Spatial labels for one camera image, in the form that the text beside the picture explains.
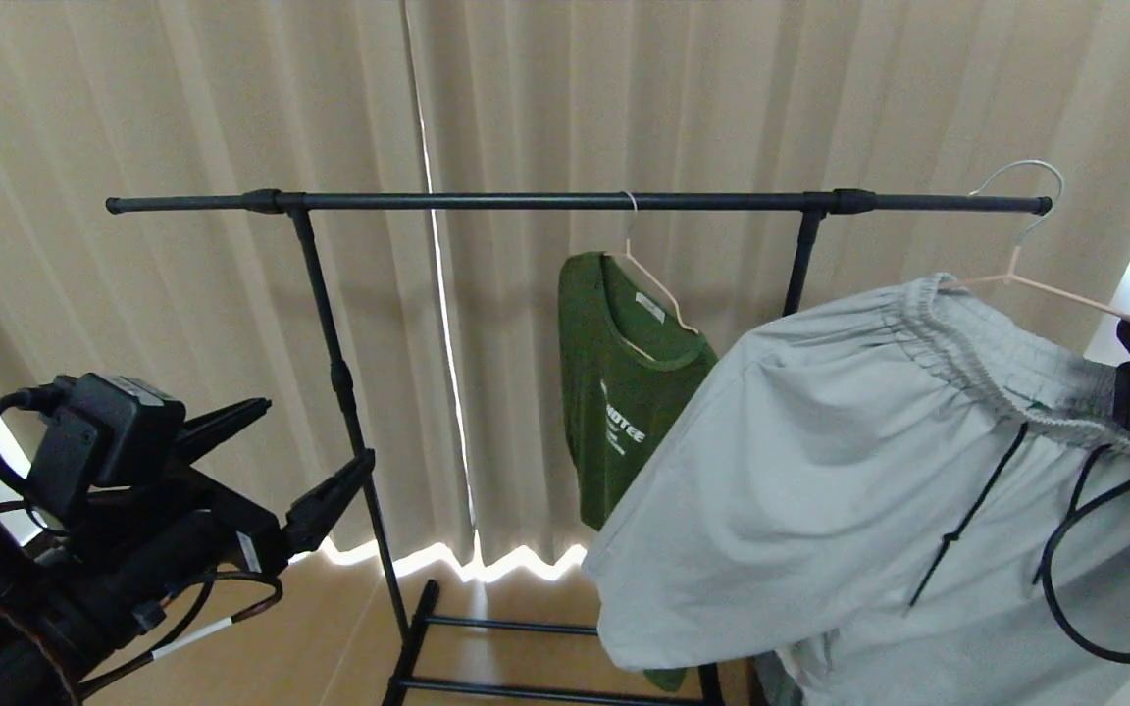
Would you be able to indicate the black clothes rack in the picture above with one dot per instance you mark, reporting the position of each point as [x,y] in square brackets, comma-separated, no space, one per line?
[526,201]

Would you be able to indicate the green long-sleeved shirt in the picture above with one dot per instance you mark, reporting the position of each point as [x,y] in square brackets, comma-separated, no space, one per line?
[614,392]

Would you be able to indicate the pink clothes hanger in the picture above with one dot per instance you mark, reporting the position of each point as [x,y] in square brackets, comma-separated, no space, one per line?
[663,291]
[1065,295]

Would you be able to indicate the pale grey garment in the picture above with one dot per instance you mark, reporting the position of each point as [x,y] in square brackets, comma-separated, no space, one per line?
[820,471]

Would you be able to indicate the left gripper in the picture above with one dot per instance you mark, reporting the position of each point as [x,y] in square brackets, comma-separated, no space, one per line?
[163,569]

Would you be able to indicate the beige curtain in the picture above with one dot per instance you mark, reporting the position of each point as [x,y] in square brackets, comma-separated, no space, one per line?
[182,98]

